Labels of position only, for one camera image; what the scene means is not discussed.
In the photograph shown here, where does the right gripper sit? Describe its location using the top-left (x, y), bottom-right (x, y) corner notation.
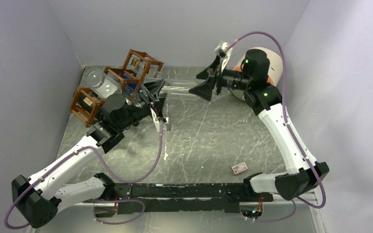
top-left (188, 55), bottom-right (252, 101)

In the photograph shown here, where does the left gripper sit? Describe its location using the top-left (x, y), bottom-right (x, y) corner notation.
top-left (118, 79), bottom-right (168, 130)

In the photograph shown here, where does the dark bottle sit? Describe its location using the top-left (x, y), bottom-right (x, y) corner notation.
top-left (83, 68), bottom-right (138, 102)

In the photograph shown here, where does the brown wooden wine rack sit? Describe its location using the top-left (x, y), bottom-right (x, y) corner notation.
top-left (69, 49), bottom-right (164, 127)

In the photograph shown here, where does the clear square glass bottle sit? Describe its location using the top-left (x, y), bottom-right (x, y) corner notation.
top-left (131, 58), bottom-right (161, 83)

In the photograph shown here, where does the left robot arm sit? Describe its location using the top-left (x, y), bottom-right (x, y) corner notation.
top-left (11, 79), bottom-right (169, 229)

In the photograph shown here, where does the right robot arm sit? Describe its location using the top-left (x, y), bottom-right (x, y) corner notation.
top-left (189, 48), bottom-right (329, 201)

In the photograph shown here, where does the blue plastic water bottle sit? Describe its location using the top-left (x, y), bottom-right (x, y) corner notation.
top-left (117, 72), bottom-right (141, 93)

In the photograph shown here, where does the cream orange cylindrical box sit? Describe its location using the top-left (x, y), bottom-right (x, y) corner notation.
top-left (229, 47), bottom-right (283, 101)

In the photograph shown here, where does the small red white box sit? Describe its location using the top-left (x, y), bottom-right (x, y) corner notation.
top-left (231, 162), bottom-right (249, 175)

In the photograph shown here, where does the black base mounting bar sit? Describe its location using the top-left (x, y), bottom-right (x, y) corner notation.
top-left (98, 183), bottom-right (273, 214)

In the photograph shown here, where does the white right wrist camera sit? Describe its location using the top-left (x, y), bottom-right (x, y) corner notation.
top-left (214, 41), bottom-right (232, 71)

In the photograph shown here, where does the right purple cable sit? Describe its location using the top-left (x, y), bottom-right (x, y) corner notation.
top-left (225, 31), bottom-right (327, 223)

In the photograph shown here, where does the purple cable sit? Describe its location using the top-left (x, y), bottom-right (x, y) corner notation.
top-left (4, 120), bottom-right (165, 230)
top-left (225, 31), bottom-right (327, 223)

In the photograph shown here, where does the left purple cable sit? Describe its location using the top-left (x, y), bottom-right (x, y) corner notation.
top-left (4, 120), bottom-right (165, 230)

